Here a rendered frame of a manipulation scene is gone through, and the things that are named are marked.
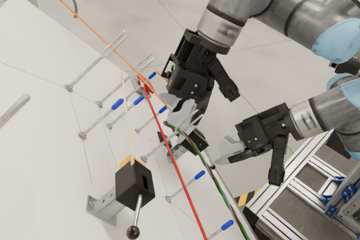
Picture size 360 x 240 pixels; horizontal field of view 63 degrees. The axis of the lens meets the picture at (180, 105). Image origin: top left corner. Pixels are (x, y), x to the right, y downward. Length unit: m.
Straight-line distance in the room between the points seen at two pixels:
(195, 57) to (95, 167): 0.25
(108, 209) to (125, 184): 0.04
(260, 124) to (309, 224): 1.18
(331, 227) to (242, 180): 0.57
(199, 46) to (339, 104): 0.29
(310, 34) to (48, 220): 0.46
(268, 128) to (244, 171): 1.43
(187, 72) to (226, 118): 1.87
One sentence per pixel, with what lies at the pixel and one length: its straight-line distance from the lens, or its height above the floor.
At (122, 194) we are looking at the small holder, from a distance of 0.34.
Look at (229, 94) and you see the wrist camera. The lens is 0.60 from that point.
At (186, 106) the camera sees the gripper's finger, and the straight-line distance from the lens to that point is 0.56.
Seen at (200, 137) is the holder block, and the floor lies 1.16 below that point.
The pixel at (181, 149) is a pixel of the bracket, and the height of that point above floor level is 1.12.
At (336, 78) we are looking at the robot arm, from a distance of 0.83.
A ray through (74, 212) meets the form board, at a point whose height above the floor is 1.32.
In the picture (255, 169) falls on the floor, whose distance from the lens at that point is 2.13.
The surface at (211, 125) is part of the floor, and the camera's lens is 2.29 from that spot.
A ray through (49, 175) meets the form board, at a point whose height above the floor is 1.34.
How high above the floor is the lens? 1.64
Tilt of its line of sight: 43 degrees down
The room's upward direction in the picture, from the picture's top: 7 degrees clockwise
